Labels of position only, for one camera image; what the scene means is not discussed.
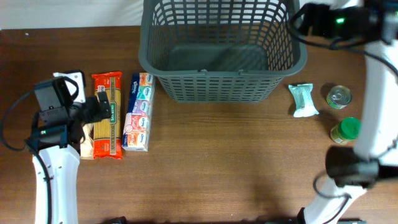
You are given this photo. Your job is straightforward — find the orange spaghetti packet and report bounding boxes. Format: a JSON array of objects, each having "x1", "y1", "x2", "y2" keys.
[{"x1": 92, "y1": 72, "x2": 123, "y2": 159}]

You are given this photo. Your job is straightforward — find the beige paper bag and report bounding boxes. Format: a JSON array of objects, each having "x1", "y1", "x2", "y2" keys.
[{"x1": 80, "y1": 123, "x2": 94, "y2": 160}]

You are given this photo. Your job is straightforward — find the multicolour tissue multipack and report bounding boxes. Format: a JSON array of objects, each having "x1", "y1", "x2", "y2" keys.
[{"x1": 122, "y1": 73, "x2": 155, "y2": 152}]

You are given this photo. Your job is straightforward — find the silver top tin can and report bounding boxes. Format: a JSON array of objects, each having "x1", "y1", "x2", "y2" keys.
[{"x1": 326, "y1": 85, "x2": 353, "y2": 110}]

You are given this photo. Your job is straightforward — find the teal white wipes packet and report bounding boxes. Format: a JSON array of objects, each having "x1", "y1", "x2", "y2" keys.
[{"x1": 288, "y1": 83, "x2": 319, "y2": 118}]

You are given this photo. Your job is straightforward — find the grey plastic shopping basket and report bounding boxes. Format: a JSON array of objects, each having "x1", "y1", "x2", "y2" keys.
[{"x1": 139, "y1": 0, "x2": 307, "y2": 103}]

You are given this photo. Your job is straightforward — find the green lid jar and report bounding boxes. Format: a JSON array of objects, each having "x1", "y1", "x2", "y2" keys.
[{"x1": 330, "y1": 117, "x2": 361, "y2": 144}]

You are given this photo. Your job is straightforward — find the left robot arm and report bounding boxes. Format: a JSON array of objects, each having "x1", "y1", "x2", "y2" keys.
[{"x1": 25, "y1": 73, "x2": 112, "y2": 224}]

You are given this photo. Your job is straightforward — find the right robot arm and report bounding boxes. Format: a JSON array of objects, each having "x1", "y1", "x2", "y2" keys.
[{"x1": 287, "y1": 1, "x2": 397, "y2": 223}]

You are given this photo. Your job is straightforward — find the right black cable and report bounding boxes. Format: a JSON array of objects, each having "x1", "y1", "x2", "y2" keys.
[{"x1": 287, "y1": 4, "x2": 398, "y2": 78}]

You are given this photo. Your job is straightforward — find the black cable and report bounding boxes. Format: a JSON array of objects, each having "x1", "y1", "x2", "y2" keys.
[
  {"x1": 0, "y1": 76, "x2": 80, "y2": 224},
  {"x1": 287, "y1": 4, "x2": 398, "y2": 78}
]

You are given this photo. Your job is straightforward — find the left black cable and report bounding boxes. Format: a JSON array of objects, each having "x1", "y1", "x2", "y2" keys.
[{"x1": 0, "y1": 76, "x2": 80, "y2": 224}]

